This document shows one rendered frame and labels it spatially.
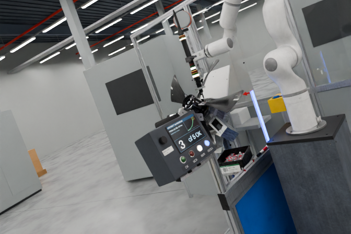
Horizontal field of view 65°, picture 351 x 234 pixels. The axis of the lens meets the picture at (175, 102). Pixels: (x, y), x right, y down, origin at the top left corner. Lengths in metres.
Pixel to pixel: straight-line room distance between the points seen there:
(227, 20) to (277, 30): 0.29
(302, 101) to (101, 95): 3.68
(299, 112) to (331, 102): 0.84
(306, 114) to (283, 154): 0.22
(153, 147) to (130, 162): 3.77
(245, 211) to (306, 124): 0.51
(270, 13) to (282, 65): 0.25
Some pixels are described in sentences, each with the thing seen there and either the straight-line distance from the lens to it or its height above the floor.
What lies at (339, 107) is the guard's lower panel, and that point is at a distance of 2.26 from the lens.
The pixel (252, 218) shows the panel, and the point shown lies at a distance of 1.48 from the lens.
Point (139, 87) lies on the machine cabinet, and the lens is 4.19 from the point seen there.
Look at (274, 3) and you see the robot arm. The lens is 1.42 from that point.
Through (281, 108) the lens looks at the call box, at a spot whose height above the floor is 1.00.
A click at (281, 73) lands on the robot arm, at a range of 1.37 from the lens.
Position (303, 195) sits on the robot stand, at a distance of 1.53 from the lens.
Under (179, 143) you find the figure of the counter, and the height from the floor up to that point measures 1.17.
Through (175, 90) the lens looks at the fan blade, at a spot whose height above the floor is 1.32.
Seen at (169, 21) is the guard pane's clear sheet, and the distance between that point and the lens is 2.85.
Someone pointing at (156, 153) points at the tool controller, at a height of 1.17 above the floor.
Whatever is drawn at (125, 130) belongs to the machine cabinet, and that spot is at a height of 0.89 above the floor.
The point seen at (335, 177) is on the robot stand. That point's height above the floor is 0.75.
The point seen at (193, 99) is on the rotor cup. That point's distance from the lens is 1.82.
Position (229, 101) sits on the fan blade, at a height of 1.16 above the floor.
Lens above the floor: 1.39
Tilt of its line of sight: 4 degrees down
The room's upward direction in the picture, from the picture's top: 20 degrees counter-clockwise
